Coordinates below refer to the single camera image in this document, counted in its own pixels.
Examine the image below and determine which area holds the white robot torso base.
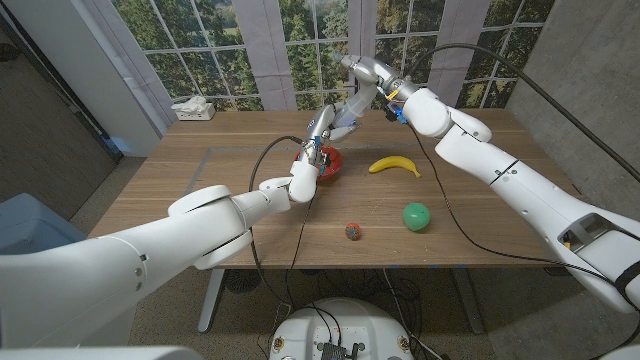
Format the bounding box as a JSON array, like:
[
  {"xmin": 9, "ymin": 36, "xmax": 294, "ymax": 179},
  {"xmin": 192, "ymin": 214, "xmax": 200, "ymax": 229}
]
[{"xmin": 268, "ymin": 297, "xmax": 415, "ymax": 360}]

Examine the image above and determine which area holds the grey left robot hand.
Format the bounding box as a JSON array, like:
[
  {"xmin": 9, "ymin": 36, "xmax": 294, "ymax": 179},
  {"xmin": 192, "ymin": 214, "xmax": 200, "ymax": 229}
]
[{"xmin": 302, "ymin": 99, "xmax": 361, "ymax": 147}]

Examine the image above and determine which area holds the large clear plastic syringe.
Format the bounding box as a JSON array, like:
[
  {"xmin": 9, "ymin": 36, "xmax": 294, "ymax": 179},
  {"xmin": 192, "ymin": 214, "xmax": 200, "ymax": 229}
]
[{"xmin": 333, "ymin": 82, "xmax": 380, "ymax": 130}]

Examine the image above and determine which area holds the yellow toy banana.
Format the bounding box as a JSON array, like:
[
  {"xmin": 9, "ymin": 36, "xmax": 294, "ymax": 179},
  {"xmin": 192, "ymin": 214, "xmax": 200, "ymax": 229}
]
[{"xmin": 368, "ymin": 155, "xmax": 422, "ymax": 179}]

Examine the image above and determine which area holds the printed window backdrop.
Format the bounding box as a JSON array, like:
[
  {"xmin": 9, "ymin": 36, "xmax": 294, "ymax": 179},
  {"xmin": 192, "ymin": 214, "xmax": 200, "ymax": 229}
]
[{"xmin": 109, "ymin": 0, "xmax": 556, "ymax": 112}]

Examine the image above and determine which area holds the green toy apple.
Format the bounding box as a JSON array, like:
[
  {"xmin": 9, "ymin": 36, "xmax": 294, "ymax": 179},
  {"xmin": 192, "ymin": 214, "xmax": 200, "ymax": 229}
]
[{"xmin": 402, "ymin": 201, "xmax": 432, "ymax": 233}]

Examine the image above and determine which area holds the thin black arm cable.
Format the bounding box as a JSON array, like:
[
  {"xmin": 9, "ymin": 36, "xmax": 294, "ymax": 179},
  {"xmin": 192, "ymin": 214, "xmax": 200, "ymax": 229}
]
[
  {"xmin": 284, "ymin": 198, "xmax": 314, "ymax": 309},
  {"xmin": 407, "ymin": 124, "xmax": 626, "ymax": 286}
]

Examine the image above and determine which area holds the white robot chest edge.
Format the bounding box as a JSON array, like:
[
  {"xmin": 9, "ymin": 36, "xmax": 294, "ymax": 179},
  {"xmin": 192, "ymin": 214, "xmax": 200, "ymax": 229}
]
[{"xmin": 0, "ymin": 345, "xmax": 204, "ymax": 360}]

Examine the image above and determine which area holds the black round grille object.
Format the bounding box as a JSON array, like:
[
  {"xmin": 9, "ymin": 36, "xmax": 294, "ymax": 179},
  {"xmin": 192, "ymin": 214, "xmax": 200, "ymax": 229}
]
[{"xmin": 224, "ymin": 269, "xmax": 261, "ymax": 294}]

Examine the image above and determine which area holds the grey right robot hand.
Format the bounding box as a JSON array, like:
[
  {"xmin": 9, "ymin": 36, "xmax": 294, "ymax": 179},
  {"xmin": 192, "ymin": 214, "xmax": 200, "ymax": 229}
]
[{"xmin": 333, "ymin": 53, "xmax": 406, "ymax": 96}]

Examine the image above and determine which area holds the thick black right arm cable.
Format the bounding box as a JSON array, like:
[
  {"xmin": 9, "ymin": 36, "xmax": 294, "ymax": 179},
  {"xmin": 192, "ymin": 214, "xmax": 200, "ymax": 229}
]
[{"xmin": 405, "ymin": 41, "xmax": 640, "ymax": 185}]

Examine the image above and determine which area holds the grey table leg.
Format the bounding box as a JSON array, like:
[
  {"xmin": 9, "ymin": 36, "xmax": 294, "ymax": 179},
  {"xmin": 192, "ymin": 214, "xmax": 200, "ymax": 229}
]
[{"xmin": 452, "ymin": 268, "xmax": 486, "ymax": 335}]

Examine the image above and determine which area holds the blue plastic bin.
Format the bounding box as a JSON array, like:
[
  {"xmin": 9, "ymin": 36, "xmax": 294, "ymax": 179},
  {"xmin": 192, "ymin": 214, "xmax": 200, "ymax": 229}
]
[{"xmin": 0, "ymin": 192, "xmax": 86, "ymax": 256}]

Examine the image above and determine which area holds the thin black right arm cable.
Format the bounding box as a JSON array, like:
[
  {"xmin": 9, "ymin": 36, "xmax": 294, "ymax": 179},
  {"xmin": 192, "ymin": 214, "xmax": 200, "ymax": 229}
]
[{"xmin": 407, "ymin": 124, "xmax": 626, "ymax": 286}]

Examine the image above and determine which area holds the white tissue box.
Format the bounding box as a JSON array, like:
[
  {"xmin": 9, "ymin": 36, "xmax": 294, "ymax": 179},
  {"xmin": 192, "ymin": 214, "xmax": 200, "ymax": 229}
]
[{"xmin": 171, "ymin": 95, "xmax": 217, "ymax": 122}]

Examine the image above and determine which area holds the red bowl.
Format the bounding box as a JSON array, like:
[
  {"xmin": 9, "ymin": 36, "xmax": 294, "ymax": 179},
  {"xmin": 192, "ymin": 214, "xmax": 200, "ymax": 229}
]
[{"xmin": 294, "ymin": 145, "xmax": 345, "ymax": 183}]

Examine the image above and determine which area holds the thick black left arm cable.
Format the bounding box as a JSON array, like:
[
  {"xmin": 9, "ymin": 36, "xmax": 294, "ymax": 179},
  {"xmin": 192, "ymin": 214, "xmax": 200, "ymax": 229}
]
[{"xmin": 248, "ymin": 135, "xmax": 305, "ymax": 306}]

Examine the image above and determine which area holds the white table leg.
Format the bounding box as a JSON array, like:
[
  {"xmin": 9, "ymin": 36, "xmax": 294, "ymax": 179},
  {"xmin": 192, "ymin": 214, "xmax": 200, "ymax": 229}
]
[{"xmin": 197, "ymin": 268, "xmax": 226, "ymax": 334}]

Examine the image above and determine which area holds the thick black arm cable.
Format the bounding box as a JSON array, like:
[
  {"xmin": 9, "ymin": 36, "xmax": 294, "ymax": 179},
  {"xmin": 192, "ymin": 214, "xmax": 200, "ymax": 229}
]
[
  {"xmin": 248, "ymin": 135, "xmax": 305, "ymax": 306},
  {"xmin": 405, "ymin": 41, "xmax": 640, "ymax": 185}
]

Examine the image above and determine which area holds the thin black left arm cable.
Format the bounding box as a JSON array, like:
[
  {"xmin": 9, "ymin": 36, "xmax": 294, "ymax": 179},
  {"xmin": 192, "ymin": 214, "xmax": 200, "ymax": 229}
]
[{"xmin": 284, "ymin": 198, "xmax": 314, "ymax": 309}]

